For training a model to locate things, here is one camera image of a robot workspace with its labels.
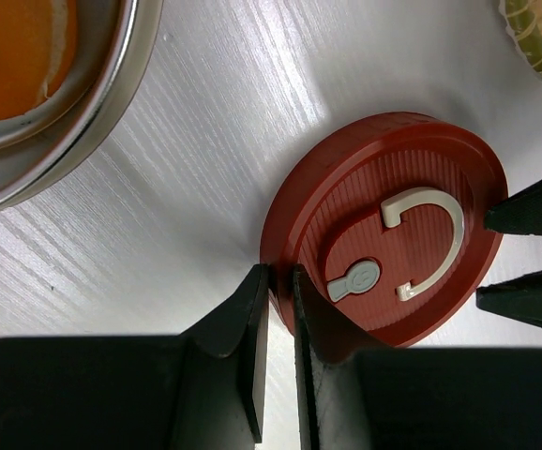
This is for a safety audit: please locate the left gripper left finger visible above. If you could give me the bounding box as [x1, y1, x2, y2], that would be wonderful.
[0, 264, 269, 449]

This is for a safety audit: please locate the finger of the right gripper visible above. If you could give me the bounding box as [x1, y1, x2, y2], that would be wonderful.
[483, 179, 542, 234]
[475, 271, 542, 328]

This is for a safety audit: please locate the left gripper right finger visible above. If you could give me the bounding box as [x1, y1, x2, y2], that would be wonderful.
[293, 265, 542, 449]

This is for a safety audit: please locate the red round lid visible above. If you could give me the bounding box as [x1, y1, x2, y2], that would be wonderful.
[260, 112, 507, 347]

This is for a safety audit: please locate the steel bowl taupe base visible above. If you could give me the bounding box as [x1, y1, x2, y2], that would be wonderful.
[0, 1, 163, 210]

